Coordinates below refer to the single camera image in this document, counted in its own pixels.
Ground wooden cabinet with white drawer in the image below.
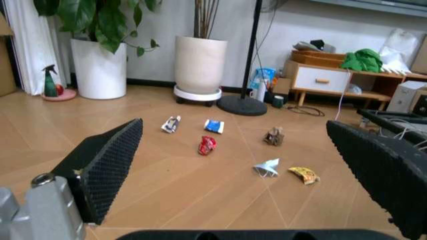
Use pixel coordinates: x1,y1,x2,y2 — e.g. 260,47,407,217
288,59,427,111

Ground white wheeled pot stand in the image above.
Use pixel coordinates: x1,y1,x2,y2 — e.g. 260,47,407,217
172,84,223,108

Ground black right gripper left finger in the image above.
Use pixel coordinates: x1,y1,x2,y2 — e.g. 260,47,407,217
0,118,145,240

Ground white blue crumpled wrapper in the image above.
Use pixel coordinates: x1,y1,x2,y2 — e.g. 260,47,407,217
160,115,182,134

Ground white curtain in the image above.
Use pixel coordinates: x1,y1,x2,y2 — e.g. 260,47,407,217
2,0,73,96

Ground green cloth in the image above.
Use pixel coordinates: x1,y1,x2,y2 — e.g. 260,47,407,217
339,48,384,73

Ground white cylindrical plant pot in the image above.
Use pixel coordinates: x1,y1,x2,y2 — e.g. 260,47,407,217
70,38,129,100

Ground green leafy plant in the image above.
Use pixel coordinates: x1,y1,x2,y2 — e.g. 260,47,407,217
32,0,164,58

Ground blue white plastic bag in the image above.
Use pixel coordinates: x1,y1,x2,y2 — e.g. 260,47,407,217
248,67,277,91

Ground cream tall plant pot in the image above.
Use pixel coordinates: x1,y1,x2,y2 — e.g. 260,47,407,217
174,35,229,95

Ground dark green cup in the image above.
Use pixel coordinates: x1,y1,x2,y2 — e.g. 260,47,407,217
270,94,288,109

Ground yellow crumpled snack wrapper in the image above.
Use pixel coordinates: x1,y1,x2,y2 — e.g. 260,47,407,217
287,166,321,186

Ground red crumpled wrapper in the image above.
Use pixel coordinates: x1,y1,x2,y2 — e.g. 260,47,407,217
197,135,218,156

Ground black floor lamp stand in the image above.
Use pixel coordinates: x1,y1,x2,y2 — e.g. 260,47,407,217
216,0,269,117

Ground dark green spray bottle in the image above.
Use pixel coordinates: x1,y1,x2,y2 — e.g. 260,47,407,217
42,64,59,98

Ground pink round tray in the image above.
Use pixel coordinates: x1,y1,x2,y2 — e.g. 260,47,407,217
40,88,78,102

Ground white grey box appliance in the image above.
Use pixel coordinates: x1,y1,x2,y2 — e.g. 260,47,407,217
385,80,427,114

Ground blue white crumpled packet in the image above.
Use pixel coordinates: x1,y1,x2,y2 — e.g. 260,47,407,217
202,119,225,135

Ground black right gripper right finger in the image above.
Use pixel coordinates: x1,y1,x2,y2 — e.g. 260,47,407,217
325,120,427,240

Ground brown cardboard box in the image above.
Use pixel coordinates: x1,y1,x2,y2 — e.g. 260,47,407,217
0,12,18,98

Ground brown crumpled paper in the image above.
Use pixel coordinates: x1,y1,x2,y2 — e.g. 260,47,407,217
263,126,286,146

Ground thin brown plant stems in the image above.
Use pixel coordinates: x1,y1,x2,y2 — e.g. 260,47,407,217
193,0,221,40

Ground white crumpled paper cone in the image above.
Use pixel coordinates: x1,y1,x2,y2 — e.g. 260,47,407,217
252,157,281,179

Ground white bottle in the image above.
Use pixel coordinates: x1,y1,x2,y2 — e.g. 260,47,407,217
254,78,268,102

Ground black cable on floor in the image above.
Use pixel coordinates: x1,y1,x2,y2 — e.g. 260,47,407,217
286,104,326,118

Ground white cable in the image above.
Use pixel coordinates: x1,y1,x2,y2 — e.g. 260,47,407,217
334,68,353,121

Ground wicker basket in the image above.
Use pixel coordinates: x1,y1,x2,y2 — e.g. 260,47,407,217
290,49,347,69

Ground black metal frame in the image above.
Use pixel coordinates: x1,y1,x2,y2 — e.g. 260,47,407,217
356,108,427,148

